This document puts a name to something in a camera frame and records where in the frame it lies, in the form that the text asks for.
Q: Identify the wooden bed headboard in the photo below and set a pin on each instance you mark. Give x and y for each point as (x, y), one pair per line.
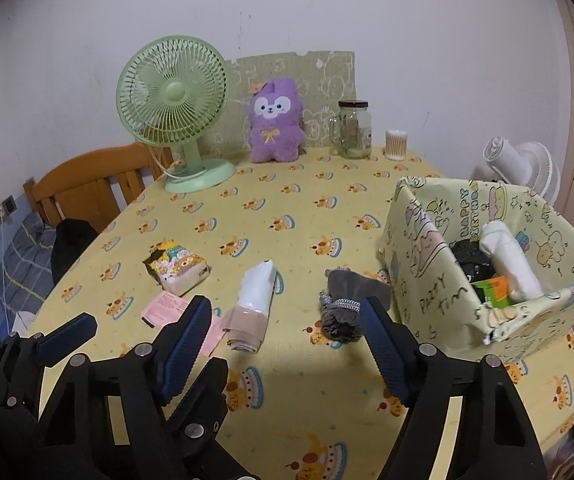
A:
(92, 180)

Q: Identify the cartoon print tissue pack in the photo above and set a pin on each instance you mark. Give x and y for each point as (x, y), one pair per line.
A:
(179, 267)

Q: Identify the wall socket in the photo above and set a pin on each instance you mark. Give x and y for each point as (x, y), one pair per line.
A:
(9, 205)

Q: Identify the green tissue pack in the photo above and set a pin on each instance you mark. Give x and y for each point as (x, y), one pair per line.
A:
(492, 292)

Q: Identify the black cloth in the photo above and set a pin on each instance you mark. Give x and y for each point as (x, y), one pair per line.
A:
(72, 245)

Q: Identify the cotton swab container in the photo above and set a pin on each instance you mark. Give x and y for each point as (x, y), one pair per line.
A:
(396, 146)

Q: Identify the black plastic bag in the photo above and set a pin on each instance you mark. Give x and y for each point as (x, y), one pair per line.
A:
(472, 260)

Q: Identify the grey plaid pillow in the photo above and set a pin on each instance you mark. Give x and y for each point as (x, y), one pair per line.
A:
(22, 265)

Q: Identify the clear plastic cloth packet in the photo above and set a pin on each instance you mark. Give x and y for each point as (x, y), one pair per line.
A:
(254, 290)

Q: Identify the pink paper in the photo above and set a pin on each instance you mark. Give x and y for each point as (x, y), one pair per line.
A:
(164, 307)

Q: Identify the yellow printed tablecloth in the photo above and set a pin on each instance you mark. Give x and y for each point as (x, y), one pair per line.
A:
(317, 210)

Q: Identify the glass jar with dark lid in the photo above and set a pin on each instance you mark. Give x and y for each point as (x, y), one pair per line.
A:
(354, 130)

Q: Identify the grey sock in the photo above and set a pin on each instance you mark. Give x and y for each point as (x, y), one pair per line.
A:
(347, 290)

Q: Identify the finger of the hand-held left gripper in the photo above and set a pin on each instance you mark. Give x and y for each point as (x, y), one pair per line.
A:
(67, 335)
(207, 400)

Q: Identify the purple plush toy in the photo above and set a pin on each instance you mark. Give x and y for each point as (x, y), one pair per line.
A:
(272, 135)

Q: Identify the white sock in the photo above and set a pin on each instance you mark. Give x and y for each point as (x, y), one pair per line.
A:
(509, 260)

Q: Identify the white cloth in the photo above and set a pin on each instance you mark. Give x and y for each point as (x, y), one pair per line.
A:
(24, 321)

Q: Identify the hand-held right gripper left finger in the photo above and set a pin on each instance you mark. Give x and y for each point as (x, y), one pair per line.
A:
(187, 345)

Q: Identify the white standing fan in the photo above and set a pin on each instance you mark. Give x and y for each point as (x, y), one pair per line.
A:
(509, 160)

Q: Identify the paper storage box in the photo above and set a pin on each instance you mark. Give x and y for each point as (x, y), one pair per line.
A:
(427, 270)

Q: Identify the green desk fan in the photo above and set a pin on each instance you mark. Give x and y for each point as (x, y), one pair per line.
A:
(174, 92)

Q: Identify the green patterned board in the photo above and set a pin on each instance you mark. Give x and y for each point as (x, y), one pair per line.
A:
(327, 80)

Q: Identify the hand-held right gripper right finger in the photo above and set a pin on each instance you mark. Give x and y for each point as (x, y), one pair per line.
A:
(384, 350)

